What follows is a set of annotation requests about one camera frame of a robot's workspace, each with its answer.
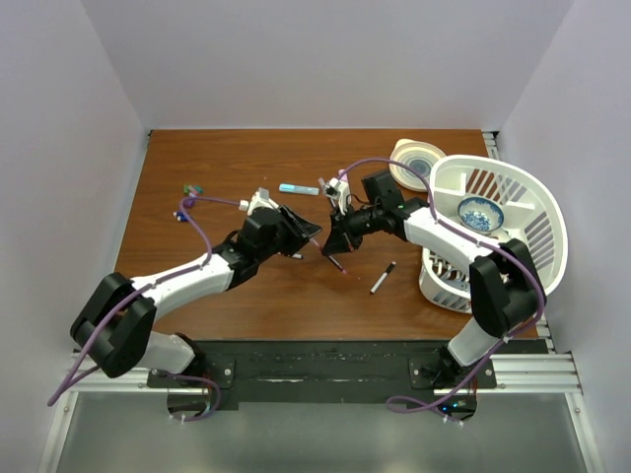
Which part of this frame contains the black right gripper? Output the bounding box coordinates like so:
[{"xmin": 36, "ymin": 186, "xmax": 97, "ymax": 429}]
[{"xmin": 323, "ymin": 202, "xmax": 384, "ymax": 255}]

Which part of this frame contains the light blue highlighter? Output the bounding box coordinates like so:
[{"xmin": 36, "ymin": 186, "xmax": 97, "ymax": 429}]
[{"xmin": 278, "ymin": 183, "xmax": 319, "ymax": 196}]

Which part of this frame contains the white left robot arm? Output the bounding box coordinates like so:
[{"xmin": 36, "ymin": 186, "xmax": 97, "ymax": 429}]
[{"xmin": 70, "ymin": 205, "xmax": 321, "ymax": 386}]

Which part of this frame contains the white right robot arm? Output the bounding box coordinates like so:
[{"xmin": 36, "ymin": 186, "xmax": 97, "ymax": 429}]
[{"xmin": 322, "ymin": 170, "xmax": 546, "ymax": 387}]

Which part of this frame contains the black cap whiteboard marker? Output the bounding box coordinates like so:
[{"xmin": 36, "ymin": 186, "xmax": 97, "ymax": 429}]
[{"xmin": 369, "ymin": 261, "xmax": 397, "ymax": 295}]

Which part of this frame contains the cream plate with grey spiral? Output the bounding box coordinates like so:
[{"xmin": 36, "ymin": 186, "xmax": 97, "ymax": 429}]
[{"xmin": 389, "ymin": 139, "xmax": 446, "ymax": 192}]

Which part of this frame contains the blue floral ceramic bowl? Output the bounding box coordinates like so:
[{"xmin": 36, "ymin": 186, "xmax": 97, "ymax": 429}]
[{"xmin": 457, "ymin": 196, "xmax": 505, "ymax": 235}]

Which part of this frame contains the white plastic dish rack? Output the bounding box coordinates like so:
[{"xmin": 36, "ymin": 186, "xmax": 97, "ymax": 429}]
[{"xmin": 419, "ymin": 155, "xmax": 568, "ymax": 313}]

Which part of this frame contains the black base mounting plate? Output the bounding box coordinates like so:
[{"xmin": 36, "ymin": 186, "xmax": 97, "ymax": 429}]
[{"xmin": 87, "ymin": 338, "xmax": 549, "ymax": 415}]

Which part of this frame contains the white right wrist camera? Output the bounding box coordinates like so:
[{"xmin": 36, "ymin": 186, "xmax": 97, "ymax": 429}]
[{"xmin": 323, "ymin": 178, "xmax": 350, "ymax": 215}]

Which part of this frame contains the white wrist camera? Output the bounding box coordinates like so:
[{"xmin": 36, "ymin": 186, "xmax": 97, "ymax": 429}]
[
  {"xmin": 238, "ymin": 187, "xmax": 279, "ymax": 216},
  {"xmin": 323, "ymin": 178, "xmax": 350, "ymax": 215}
]

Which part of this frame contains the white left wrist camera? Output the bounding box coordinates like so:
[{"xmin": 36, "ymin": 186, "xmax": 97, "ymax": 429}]
[{"xmin": 238, "ymin": 187, "xmax": 279, "ymax": 216}]

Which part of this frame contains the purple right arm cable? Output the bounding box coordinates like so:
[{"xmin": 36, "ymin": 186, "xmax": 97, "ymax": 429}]
[{"xmin": 339, "ymin": 157, "xmax": 548, "ymax": 416}]

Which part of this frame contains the aluminium frame rail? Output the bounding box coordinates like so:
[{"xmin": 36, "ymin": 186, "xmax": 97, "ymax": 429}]
[{"xmin": 71, "ymin": 354, "xmax": 583, "ymax": 395}]

